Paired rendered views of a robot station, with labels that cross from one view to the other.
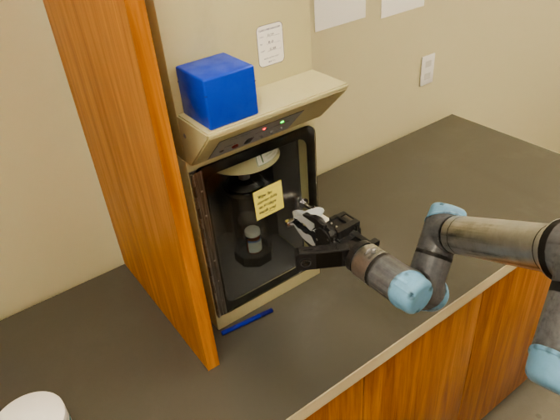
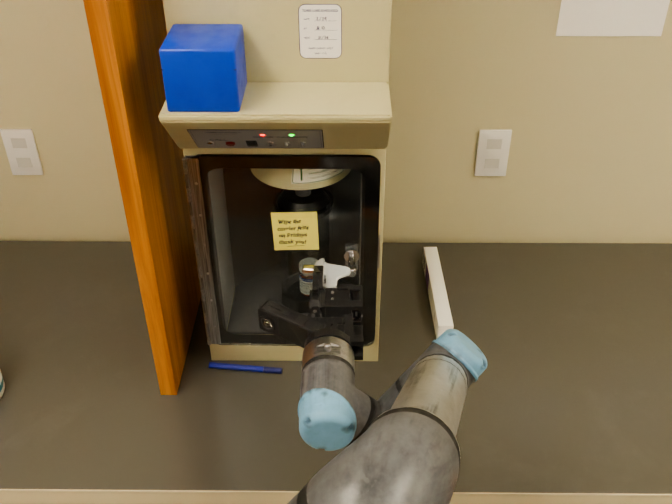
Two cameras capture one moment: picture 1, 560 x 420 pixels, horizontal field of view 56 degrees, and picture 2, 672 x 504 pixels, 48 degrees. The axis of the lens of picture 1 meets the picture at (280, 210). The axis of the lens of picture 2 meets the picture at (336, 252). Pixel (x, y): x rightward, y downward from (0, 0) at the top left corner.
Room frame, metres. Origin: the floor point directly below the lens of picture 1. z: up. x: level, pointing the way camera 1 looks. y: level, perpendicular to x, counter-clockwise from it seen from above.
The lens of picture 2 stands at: (0.16, -0.63, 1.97)
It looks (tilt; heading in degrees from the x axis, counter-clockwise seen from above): 36 degrees down; 34
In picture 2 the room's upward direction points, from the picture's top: straight up
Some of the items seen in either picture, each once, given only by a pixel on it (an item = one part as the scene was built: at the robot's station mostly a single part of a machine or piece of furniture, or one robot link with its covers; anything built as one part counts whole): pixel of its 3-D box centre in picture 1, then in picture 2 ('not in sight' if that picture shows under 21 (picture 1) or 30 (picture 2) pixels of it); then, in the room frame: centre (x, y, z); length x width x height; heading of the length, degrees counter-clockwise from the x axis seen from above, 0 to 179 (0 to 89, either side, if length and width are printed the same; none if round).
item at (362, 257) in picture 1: (369, 262); (328, 360); (0.80, -0.17, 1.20); 0.08 x 0.05 x 0.08; 123
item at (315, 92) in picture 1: (267, 122); (279, 129); (0.94, 0.01, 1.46); 0.32 x 0.12 x 0.10; 123
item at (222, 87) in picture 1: (217, 90); (205, 67); (0.89, 0.09, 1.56); 0.10 x 0.10 x 0.09; 33
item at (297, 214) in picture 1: (312, 213); (332, 271); (0.96, -0.07, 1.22); 0.09 x 0.06 x 0.03; 33
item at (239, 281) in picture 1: (265, 223); (289, 258); (0.98, 0.04, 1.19); 0.30 x 0.01 x 0.40; 123
